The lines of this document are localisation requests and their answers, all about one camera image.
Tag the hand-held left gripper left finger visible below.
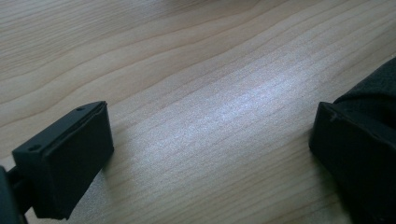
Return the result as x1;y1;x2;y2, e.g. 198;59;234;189
12;101;115;220

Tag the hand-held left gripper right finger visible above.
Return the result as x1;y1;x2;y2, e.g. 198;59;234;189
309;102;396;224

